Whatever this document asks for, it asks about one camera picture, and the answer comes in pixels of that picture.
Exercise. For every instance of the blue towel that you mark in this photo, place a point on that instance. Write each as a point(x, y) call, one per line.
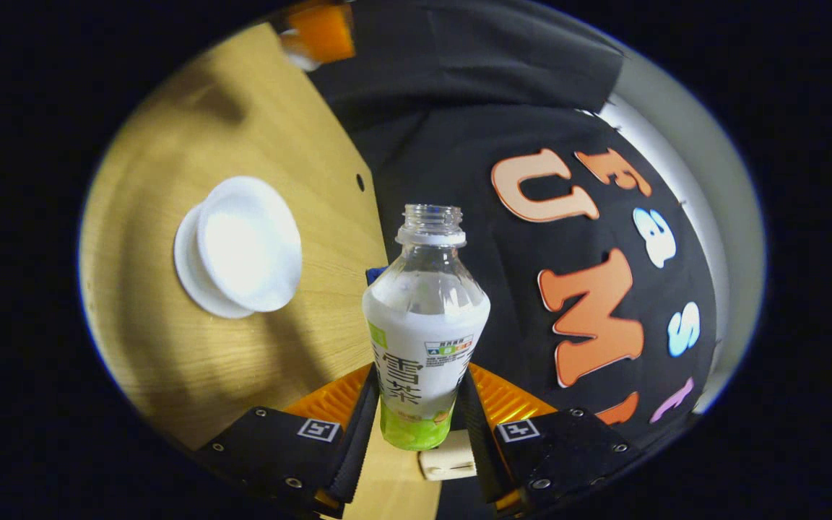
point(374, 274)

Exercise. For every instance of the white toaster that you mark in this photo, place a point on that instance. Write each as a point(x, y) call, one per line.
point(448, 455)

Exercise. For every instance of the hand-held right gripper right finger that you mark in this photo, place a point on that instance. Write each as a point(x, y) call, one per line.
point(479, 448)

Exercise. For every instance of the white teacup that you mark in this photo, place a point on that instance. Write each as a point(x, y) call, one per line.
point(250, 245)

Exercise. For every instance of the clear water bottle white label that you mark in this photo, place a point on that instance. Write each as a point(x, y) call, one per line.
point(423, 332)

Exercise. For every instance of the black backdrop cloth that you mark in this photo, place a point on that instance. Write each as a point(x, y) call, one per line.
point(459, 144)

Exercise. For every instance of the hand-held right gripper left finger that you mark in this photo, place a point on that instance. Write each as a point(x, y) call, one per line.
point(360, 448)

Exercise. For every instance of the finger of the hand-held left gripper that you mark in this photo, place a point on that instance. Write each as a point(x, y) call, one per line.
point(326, 32)

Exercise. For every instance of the white teacup lid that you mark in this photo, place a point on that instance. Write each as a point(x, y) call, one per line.
point(304, 59)

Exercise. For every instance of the white saucer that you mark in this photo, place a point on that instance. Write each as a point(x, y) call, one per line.
point(188, 274)

